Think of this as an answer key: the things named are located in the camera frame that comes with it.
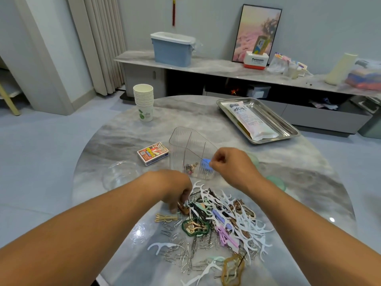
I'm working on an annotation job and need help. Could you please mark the pale green plastic lid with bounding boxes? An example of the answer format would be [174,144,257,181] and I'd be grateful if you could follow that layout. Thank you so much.
[265,174,288,193]

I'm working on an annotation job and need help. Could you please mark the white and red small box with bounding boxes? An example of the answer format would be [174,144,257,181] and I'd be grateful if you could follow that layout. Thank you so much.
[243,51,270,70]

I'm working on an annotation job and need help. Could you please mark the person's right hand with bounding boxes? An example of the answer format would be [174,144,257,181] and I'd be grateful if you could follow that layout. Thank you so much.
[210,147,264,193]

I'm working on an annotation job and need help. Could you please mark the clear storage box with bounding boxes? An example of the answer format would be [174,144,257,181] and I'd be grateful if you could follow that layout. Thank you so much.
[345,58,381,91]

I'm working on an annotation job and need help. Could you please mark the clear ribbed organizer box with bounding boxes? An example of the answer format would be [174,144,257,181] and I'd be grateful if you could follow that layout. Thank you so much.
[168,126,220,180]

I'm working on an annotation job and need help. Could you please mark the loose papers in cabinet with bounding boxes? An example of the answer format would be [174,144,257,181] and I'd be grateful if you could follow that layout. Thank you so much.
[310,98,340,110]

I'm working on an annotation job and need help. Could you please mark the framed pink picture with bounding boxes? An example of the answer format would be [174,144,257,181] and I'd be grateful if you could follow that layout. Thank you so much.
[231,4,283,63]

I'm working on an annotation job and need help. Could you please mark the clear printed plastic bag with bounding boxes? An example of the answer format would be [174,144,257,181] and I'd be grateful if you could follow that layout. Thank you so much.
[229,101,279,142]

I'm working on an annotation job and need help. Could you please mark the white box in cabinet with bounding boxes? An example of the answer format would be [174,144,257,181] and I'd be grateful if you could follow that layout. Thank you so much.
[247,85,271,99]

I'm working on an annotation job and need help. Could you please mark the group of white paper cups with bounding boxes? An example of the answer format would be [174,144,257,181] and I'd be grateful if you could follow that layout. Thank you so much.
[133,84,154,123]

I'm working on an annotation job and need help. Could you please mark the colourful matchbox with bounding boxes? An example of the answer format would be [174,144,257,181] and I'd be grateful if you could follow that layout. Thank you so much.
[137,142,170,166]

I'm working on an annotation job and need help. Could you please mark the translucent green plastic cup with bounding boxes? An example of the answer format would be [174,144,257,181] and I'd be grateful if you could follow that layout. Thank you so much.
[247,152,261,169]

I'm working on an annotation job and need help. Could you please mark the grey green storage bin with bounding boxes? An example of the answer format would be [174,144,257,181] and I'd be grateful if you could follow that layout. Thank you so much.
[357,95,381,139]

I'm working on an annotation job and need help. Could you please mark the person's left hand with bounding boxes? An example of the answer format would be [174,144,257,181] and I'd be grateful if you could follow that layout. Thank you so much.
[143,170,193,213]

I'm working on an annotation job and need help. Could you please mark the person's left forearm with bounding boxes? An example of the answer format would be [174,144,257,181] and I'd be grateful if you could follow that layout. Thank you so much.
[0,176,158,286]

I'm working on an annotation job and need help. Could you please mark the blue storage box white lid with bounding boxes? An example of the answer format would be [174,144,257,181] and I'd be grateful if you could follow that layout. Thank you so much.
[150,31,197,68]

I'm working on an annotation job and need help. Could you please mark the clear round plastic bowl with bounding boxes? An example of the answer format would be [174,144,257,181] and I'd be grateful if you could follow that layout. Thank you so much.
[102,161,142,191]

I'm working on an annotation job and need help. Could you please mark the pile of floss picks and clips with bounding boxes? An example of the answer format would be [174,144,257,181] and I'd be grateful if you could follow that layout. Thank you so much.
[147,160,275,286]

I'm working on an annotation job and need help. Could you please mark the beige curtain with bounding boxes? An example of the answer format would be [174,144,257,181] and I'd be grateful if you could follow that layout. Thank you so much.
[65,0,127,96]

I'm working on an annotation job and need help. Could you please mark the small colourful box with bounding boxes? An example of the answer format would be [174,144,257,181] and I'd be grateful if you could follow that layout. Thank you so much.
[252,35,269,54]

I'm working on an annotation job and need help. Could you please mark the metal tray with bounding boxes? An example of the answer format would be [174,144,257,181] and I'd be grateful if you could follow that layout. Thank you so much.
[216,97,301,145]

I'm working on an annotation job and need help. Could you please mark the red gold wall hanging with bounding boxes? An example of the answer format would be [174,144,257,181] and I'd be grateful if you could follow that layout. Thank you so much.
[168,0,181,27]

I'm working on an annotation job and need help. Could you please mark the grey cabinet with marble top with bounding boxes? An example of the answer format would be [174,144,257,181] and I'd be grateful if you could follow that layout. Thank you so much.
[114,50,381,137]

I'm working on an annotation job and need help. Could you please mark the person's right forearm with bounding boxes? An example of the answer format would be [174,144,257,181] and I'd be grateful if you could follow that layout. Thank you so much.
[247,176,381,286]

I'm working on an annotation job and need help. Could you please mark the clear bag of snacks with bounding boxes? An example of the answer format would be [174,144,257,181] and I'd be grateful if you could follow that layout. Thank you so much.
[267,53,289,73]

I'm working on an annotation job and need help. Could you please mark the cream paper roll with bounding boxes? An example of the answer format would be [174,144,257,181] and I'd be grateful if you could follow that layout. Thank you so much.
[325,53,358,86]

